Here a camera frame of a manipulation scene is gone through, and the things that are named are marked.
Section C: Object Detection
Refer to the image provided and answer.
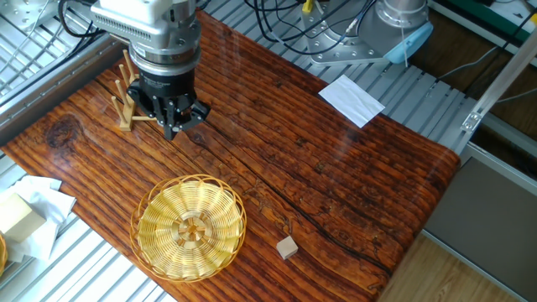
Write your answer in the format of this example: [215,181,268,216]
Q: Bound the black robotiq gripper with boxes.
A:
[127,68,211,142]

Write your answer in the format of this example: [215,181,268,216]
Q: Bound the yellow wicker basket dish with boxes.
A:
[129,174,248,283]

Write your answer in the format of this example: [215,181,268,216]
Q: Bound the wooden peg dish rack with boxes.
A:
[110,49,159,133]

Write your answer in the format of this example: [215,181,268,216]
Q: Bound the wood-grain table cover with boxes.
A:
[0,8,461,302]

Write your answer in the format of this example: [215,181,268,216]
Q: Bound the white tissue cloth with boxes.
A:
[0,174,77,263]

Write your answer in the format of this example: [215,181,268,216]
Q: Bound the small wooden cube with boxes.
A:
[275,235,300,261]

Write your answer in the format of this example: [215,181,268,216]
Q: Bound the white paper sheet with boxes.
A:
[318,74,386,129]

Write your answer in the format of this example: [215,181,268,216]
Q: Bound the large beige wooden block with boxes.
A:
[0,192,47,243]

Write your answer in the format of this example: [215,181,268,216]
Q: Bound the yellow wicker basket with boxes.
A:
[0,233,8,278]

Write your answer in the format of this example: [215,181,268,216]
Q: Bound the grey flat panel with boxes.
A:
[422,157,537,302]

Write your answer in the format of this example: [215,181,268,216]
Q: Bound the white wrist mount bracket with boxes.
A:
[98,0,174,25]

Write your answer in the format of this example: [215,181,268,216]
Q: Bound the black cable with grey sleeve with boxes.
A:
[245,0,378,56]

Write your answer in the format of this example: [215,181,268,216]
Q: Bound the thick black cable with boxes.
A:
[56,0,107,48]

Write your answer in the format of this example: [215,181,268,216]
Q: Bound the silver mount plate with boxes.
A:
[300,7,404,66]
[0,0,58,33]

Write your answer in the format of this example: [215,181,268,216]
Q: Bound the aluminium frame post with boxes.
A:
[460,28,537,133]

